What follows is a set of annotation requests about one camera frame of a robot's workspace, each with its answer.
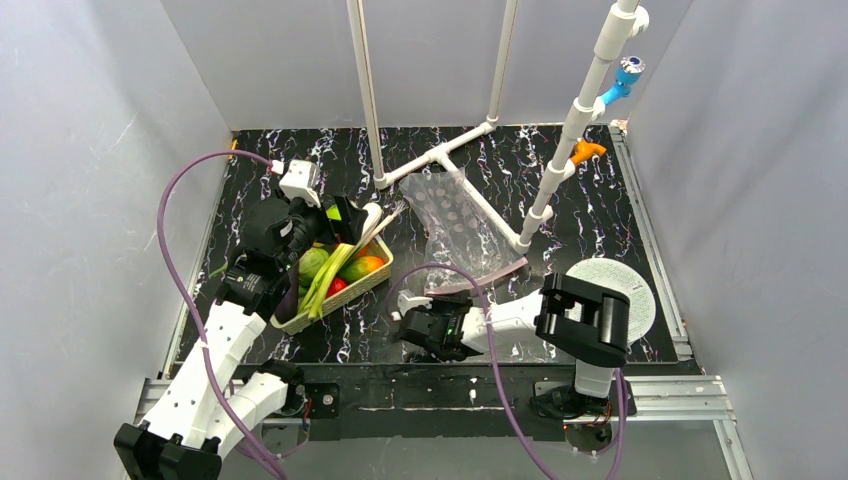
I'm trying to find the white pvc pipe frame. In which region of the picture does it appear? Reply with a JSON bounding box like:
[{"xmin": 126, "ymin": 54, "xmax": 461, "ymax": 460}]
[{"xmin": 345, "ymin": 0, "xmax": 535, "ymax": 254}]

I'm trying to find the cream woven basket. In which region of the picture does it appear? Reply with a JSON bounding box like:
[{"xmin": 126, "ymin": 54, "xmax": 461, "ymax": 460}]
[{"xmin": 270, "ymin": 235, "xmax": 394, "ymax": 335}]

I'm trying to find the orange clamp fitting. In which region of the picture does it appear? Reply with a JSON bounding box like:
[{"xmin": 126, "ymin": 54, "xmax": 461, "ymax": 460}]
[{"xmin": 569, "ymin": 139, "xmax": 607, "ymax": 166}]

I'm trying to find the white jointed pipe stand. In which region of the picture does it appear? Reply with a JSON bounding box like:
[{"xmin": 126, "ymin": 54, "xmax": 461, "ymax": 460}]
[{"xmin": 515, "ymin": 0, "xmax": 649, "ymax": 253}]

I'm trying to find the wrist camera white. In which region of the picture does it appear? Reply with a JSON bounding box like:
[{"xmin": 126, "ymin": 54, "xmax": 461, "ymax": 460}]
[
  {"xmin": 278, "ymin": 159, "xmax": 321, "ymax": 207},
  {"xmin": 391, "ymin": 290, "xmax": 432, "ymax": 321}
]

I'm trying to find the blue clamp fitting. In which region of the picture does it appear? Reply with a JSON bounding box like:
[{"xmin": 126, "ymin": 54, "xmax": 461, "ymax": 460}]
[{"xmin": 600, "ymin": 55, "xmax": 646, "ymax": 106}]

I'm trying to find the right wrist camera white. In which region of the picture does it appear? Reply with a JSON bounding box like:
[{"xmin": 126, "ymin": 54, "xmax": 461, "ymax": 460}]
[{"xmin": 391, "ymin": 290, "xmax": 432, "ymax": 321}]

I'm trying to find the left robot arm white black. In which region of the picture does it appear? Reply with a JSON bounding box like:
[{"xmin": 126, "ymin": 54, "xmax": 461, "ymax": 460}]
[{"xmin": 113, "ymin": 196, "xmax": 383, "ymax": 479}]

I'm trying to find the green apple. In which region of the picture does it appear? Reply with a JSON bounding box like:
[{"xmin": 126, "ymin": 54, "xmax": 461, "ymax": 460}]
[{"xmin": 325, "ymin": 205, "xmax": 341, "ymax": 221}]

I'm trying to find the green onion with white root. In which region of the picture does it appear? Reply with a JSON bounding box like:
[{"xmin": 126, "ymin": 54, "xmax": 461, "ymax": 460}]
[{"xmin": 356, "ymin": 201, "xmax": 408, "ymax": 249}]

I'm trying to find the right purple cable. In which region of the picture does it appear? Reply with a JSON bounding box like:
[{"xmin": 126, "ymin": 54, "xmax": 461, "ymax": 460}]
[{"xmin": 384, "ymin": 263, "xmax": 629, "ymax": 480}]

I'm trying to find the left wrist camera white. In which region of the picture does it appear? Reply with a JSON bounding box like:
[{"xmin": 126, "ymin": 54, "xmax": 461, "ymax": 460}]
[{"xmin": 278, "ymin": 159, "xmax": 321, "ymax": 207}]

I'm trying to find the clear zip top bag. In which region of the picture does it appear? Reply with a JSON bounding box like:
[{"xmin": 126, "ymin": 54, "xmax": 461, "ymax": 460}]
[{"xmin": 399, "ymin": 169, "xmax": 527, "ymax": 286}]

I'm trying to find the purple cable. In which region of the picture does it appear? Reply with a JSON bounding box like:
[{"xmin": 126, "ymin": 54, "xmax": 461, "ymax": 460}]
[
  {"xmin": 384, "ymin": 263, "xmax": 629, "ymax": 480},
  {"xmin": 156, "ymin": 149, "xmax": 290, "ymax": 480}
]

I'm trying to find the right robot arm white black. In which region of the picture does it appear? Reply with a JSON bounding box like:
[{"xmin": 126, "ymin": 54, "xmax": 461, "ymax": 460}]
[{"xmin": 391, "ymin": 274, "xmax": 630, "ymax": 420}]

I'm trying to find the orange green mango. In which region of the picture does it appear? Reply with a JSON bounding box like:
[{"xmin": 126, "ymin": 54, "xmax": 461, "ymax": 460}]
[{"xmin": 337, "ymin": 255, "xmax": 385, "ymax": 285}]

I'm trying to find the red tomato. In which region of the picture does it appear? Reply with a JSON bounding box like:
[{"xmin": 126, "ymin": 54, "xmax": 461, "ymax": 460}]
[{"xmin": 326, "ymin": 277, "xmax": 348, "ymax": 298}]

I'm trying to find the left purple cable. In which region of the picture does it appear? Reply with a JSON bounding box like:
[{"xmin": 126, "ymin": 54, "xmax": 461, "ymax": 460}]
[{"xmin": 156, "ymin": 149, "xmax": 290, "ymax": 480}]

